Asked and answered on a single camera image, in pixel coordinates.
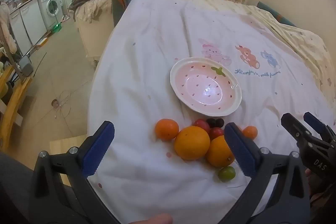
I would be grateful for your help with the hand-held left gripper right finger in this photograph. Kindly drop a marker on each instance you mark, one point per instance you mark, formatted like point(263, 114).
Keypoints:
point(240, 150)

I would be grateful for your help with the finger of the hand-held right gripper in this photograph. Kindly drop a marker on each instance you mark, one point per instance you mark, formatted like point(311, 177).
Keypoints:
point(315, 123)
point(295, 127)

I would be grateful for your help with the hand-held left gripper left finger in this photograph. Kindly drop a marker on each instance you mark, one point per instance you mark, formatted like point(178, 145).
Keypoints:
point(97, 150)

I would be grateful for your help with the small mandarin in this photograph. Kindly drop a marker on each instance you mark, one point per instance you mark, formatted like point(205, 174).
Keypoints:
point(250, 132)
point(166, 129)

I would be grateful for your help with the medium orange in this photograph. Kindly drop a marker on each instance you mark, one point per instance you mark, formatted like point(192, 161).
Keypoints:
point(216, 154)

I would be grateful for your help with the red cherry tomato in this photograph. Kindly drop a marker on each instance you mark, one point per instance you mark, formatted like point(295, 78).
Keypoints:
point(200, 123)
point(215, 132)

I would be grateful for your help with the large orange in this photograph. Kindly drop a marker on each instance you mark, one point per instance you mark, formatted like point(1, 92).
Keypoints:
point(192, 143)

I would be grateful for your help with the pink strawberry-print plate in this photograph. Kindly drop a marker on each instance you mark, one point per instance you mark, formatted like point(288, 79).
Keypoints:
point(204, 87)

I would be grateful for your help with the small green fruit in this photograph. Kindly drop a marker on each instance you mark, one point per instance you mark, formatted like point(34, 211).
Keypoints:
point(227, 173)

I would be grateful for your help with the small tape roll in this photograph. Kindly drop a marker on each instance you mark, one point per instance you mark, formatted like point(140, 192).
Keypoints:
point(55, 103)

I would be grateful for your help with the pale yellow floral quilt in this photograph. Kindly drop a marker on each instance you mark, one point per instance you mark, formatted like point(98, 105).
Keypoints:
point(302, 37)

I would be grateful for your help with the yellow wooden chair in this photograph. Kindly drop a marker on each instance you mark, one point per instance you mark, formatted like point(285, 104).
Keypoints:
point(13, 108)

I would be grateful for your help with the white cartoon-print blanket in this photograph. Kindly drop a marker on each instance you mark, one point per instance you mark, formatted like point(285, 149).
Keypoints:
point(147, 56)

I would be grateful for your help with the teal pillow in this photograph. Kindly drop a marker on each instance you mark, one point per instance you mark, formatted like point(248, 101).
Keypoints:
point(278, 18)

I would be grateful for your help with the small grey box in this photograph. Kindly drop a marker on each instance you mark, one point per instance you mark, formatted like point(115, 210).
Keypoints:
point(25, 66)

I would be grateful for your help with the cream sofa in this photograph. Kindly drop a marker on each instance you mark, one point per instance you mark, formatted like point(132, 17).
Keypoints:
point(92, 29)

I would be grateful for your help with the green floor item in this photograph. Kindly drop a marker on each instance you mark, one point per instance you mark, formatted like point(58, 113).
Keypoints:
point(56, 27)

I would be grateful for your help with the white kitchen cabinets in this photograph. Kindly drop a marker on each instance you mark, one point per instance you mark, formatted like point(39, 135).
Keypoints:
point(29, 24)

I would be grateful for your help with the grey and orange bag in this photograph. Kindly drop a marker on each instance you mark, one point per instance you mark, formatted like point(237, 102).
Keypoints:
point(119, 3)

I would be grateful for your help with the white washing machine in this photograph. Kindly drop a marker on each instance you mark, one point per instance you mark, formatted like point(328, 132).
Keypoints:
point(51, 7)

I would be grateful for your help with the beige hanging cloth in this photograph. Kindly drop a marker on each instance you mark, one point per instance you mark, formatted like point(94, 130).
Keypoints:
point(5, 29)

